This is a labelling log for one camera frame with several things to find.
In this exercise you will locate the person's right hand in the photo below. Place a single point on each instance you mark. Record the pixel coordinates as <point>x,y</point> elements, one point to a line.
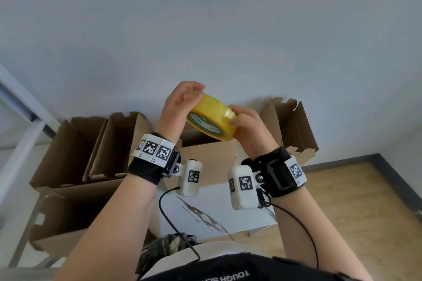
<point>254,132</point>

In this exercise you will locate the person's left hand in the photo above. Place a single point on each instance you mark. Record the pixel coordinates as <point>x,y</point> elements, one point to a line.
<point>173,112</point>

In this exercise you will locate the person's left fingers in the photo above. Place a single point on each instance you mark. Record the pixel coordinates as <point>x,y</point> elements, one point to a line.
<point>193,88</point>

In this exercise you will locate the person's right fingers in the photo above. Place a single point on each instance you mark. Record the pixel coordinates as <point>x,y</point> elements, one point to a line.
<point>239,116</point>

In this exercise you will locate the yellow packing tape roll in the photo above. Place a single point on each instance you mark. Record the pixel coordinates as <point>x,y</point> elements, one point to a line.
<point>212,119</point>

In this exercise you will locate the person's right forearm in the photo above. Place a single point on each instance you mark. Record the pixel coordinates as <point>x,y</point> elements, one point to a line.
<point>306,234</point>

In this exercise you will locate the person's left forearm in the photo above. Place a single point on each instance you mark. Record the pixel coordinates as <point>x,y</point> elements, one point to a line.
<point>112,224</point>

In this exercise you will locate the camouflage cloth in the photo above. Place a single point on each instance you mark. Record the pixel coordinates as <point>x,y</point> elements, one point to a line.
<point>161,248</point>

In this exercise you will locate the person's black shirt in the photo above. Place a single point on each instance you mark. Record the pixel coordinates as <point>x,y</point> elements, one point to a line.
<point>250,269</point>

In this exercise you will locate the large open brown cardboard box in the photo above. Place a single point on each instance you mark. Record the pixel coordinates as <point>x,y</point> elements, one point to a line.
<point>72,211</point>

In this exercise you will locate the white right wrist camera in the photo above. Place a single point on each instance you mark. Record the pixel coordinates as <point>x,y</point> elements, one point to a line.
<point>243,188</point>

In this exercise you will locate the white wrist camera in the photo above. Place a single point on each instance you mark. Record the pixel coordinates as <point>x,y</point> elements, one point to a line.
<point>191,177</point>
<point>243,188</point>

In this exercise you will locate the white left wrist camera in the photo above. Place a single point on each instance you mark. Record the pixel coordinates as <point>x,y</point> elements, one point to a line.
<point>191,177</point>

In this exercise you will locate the white metal shelf frame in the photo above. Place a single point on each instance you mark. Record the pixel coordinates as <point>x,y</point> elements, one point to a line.
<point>19,145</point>

